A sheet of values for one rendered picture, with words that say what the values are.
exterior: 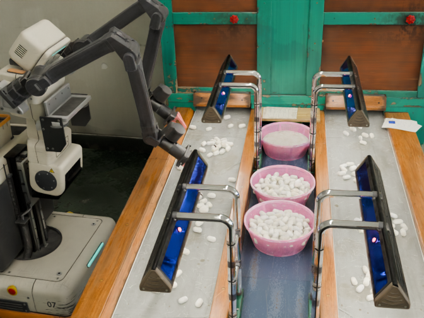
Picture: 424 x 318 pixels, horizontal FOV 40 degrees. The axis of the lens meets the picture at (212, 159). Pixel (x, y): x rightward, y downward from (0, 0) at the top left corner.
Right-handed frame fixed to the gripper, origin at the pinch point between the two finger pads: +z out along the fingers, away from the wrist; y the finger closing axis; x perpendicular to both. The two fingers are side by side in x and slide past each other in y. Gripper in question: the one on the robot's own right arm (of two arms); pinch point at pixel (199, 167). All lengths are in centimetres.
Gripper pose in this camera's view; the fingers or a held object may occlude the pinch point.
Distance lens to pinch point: 238.8
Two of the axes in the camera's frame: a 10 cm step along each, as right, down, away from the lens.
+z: 7.9, 5.8, 2.0
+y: 1.4, -4.9, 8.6
